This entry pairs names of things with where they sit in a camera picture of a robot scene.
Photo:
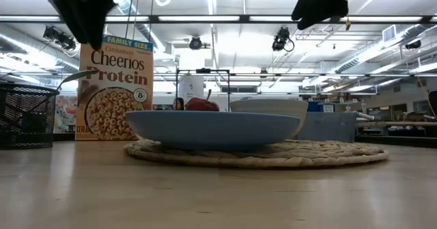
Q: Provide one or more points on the blue box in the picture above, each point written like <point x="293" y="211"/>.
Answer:
<point x="314" y="106"/>

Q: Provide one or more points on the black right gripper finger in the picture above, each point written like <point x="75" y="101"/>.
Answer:
<point x="310" y="0"/>
<point x="333" y="3"/>

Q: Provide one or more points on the red apple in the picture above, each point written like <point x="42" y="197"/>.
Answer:
<point x="201" y="105"/>

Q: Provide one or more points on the white ceramic bowl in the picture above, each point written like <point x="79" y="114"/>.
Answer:
<point x="273" y="106"/>

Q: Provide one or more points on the wooden shelf board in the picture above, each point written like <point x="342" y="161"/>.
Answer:
<point x="396" y="123"/>

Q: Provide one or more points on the Cheerios Protein cereal box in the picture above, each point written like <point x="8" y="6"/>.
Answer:
<point x="116" y="68"/>

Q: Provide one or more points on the person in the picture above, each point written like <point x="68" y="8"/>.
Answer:
<point x="178" y="104"/>

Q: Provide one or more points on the blue plate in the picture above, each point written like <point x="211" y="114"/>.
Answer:
<point x="211" y="130"/>

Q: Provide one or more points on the colourful floral poster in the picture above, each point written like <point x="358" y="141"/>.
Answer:
<point x="65" y="114"/>

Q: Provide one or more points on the black chair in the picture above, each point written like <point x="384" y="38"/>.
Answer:
<point x="433" y="104"/>

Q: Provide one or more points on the round woven straw placemat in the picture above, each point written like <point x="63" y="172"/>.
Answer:
<point x="307" y="155"/>

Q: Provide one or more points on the white ceiling air vent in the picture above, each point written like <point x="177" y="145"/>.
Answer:
<point x="389" y="33"/>

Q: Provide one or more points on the black ceiling speaker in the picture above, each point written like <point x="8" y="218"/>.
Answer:
<point x="413" y="44"/>

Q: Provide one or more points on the grey storage bin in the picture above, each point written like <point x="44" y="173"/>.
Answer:
<point x="331" y="126"/>

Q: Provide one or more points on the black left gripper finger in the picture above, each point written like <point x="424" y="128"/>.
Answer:
<point x="102" y="3"/>
<point x="68" y="3"/>

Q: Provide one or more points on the white cylindrical column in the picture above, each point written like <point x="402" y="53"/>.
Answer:
<point x="191" y="85"/>

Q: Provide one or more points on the black overhead frame bar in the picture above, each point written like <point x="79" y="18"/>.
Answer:
<point x="198" y="21"/>

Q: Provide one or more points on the silver metal tube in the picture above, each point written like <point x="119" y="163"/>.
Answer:
<point x="365" y="116"/>

